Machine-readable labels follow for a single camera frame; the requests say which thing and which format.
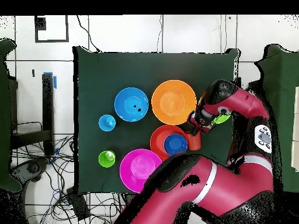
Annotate red-orange cup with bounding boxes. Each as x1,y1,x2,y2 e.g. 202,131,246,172
185,131,202,152

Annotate small dark blue bowl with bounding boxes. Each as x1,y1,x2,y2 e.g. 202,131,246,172
163,133,189,156

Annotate large orange bowl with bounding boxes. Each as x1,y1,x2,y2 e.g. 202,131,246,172
151,79,197,126

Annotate red-orange bowl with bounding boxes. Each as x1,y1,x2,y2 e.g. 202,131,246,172
149,124,189,162

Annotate large pink bowl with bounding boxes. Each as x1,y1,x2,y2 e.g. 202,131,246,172
119,148,164,194

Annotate light blue bowl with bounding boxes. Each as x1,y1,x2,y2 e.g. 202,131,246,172
113,87,150,123

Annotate large green bowl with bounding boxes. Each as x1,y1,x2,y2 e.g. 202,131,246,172
197,94,233,125

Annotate dark green tablecloth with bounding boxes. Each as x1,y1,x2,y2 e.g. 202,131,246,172
72,45,240,195

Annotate green covered side table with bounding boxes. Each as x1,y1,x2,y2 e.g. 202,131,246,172
253,44,299,193
0,38,23,193

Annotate light blue cup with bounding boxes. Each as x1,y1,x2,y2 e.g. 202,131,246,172
98,114,117,132

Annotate white boxes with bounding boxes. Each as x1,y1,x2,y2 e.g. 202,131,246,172
290,86,299,173

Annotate green cup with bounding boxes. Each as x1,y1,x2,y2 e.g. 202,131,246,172
98,150,116,169

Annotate black power strip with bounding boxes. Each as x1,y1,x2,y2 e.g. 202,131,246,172
65,186,91,221

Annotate black stand base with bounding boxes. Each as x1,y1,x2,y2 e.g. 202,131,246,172
11,157,50,184

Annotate floor cable tangle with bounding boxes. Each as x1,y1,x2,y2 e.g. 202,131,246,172
11,135,127,224

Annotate black L-shaped frame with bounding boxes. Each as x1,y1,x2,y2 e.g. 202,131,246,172
10,73,55,156

